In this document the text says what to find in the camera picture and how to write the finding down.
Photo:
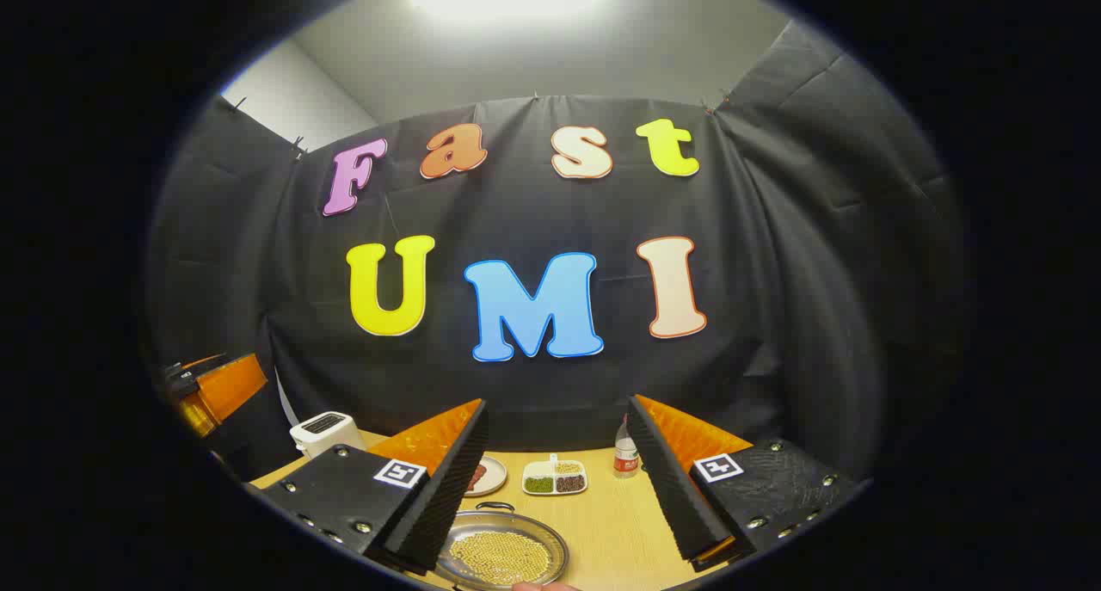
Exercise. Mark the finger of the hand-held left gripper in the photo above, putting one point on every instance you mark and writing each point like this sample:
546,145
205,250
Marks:
228,389

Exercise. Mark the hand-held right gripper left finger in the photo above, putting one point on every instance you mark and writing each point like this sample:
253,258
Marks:
447,496

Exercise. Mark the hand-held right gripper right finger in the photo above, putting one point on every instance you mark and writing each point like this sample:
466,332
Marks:
671,488

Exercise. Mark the stainless steel pot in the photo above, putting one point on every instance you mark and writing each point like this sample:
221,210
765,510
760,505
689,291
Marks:
464,531

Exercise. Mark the red meat patty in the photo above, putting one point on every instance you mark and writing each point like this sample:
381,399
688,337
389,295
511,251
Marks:
476,477

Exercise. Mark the white round plate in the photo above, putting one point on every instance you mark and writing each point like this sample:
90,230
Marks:
494,481

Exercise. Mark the clear plastic water bottle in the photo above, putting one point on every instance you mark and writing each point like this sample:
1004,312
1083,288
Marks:
625,462

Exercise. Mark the pile of soybeans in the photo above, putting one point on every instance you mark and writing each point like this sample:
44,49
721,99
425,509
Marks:
499,557

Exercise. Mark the white toaster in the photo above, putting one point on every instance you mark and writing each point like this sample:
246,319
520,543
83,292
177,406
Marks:
322,432

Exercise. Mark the white divided dish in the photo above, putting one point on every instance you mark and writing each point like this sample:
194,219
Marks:
555,479

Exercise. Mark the black backdrop cloth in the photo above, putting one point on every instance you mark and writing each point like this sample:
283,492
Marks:
516,204

